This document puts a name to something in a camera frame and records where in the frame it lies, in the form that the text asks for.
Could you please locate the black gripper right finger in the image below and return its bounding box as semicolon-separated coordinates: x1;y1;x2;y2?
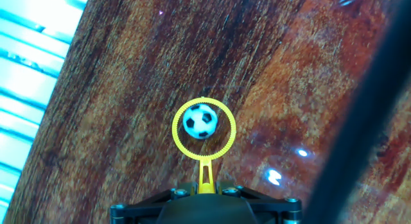
215;180;302;224

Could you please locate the yellow bubble ring wand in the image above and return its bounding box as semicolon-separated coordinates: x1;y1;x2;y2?
171;96;238;195

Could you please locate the small soccer ball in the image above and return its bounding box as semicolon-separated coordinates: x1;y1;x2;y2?
182;103;219;141

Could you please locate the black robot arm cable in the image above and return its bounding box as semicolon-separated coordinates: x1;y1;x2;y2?
303;0;411;224

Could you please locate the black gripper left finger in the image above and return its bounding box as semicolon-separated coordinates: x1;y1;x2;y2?
109;181;198;224

